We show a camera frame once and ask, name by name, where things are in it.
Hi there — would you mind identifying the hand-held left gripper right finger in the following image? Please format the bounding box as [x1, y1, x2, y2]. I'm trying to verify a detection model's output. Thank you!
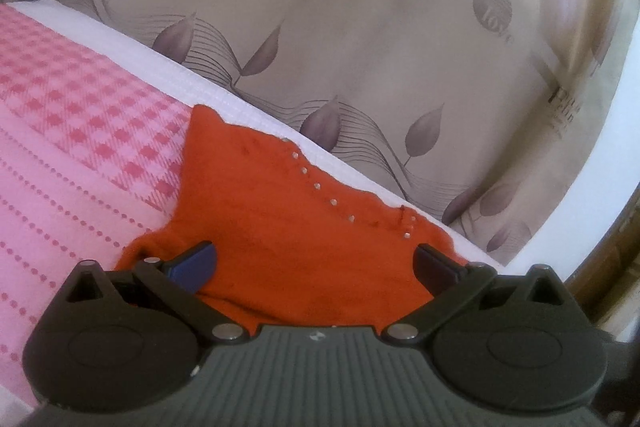
[382, 243, 581, 343]

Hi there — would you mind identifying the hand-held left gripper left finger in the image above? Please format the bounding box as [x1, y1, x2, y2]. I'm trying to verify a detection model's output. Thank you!
[62, 241, 246, 343]

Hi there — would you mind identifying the orange knit sweater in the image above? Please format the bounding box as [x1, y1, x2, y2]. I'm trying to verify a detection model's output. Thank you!
[114, 104, 483, 328]

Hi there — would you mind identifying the pink checked bed sheet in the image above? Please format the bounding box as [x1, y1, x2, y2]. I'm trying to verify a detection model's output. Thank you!
[7, 0, 506, 269]

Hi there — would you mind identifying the pink checkered bed blanket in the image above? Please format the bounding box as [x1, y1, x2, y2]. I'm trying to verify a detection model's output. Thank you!
[0, 3, 201, 408]

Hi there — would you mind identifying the brown wooden furniture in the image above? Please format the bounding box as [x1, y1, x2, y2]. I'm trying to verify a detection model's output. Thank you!
[562, 194, 640, 348]

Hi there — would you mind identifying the beige leaf print curtain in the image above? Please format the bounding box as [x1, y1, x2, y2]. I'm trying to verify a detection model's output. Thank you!
[0, 0, 638, 265]

